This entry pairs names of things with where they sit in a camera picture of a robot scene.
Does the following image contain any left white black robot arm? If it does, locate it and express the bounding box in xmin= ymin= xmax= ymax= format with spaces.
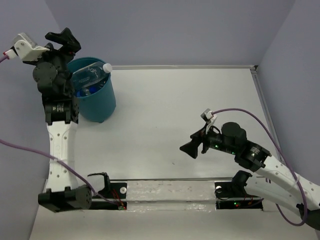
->
xmin=32 ymin=27 xmax=111 ymax=213

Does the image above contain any large blue label bottle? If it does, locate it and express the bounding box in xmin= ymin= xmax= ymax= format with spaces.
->
xmin=76 ymin=85 xmax=100 ymax=98

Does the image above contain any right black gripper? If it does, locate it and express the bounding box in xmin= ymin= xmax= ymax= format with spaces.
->
xmin=178 ymin=122 xmax=237 ymax=159

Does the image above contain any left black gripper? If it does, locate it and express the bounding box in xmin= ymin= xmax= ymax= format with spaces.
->
xmin=22 ymin=27 xmax=81 ymax=95

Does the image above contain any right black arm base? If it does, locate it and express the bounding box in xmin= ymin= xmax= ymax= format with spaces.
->
xmin=214 ymin=181 xmax=263 ymax=210

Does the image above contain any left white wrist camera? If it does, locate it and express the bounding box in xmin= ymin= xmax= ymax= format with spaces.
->
xmin=3 ymin=32 xmax=50 ymax=62

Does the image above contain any teal plastic bin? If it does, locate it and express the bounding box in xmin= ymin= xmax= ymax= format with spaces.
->
xmin=67 ymin=57 xmax=116 ymax=123

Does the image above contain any clear bottle white label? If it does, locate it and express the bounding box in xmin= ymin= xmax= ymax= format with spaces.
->
xmin=71 ymin=61 xmax=113 ymax=90

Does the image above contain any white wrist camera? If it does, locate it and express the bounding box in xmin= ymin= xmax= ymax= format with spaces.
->
xmin=200 ymin=108 xmax=217 ymax=134
xmin=3 ymin=32 xmax=50 ymax=62

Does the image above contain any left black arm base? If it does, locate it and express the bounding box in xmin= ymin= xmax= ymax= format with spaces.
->
xmin=89 ymin=182 xmax=128 ymax=211

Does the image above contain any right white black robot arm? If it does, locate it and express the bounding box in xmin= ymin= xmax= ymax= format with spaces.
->
xmin=179 ymin=122 xmax=320 ymax=230

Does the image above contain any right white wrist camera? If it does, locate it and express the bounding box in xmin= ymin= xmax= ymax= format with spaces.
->
xmin=200 ymin=108 xmax=217 ymax=134

